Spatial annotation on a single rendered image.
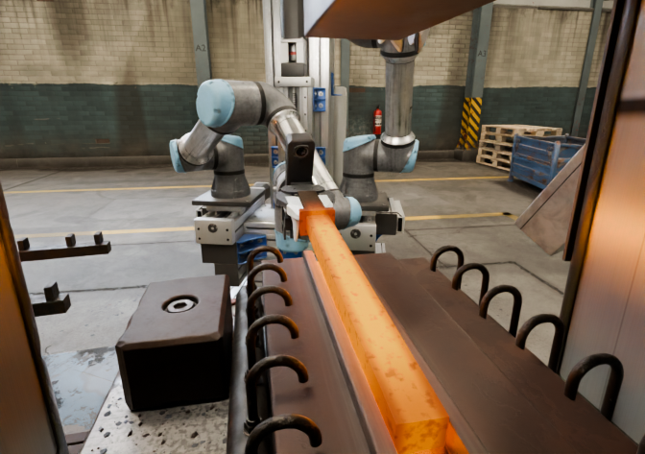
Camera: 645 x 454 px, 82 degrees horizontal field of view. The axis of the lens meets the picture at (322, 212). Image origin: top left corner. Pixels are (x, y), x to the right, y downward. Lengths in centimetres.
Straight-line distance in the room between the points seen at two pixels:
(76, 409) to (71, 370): 12
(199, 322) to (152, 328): 4
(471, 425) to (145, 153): 773
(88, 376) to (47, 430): 55
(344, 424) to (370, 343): 5
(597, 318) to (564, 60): 942
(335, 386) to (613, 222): 24
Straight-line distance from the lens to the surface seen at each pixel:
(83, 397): 85
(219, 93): 98
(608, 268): 36
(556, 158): 528
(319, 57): 152
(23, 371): 31
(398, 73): 120
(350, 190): 133
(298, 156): 61
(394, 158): 130
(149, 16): 784
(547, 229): 71
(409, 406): 23
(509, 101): 903
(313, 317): 32
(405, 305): 35
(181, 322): 36
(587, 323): 39
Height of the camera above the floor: 116
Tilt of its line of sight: 17 degrees down
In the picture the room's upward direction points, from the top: straight up
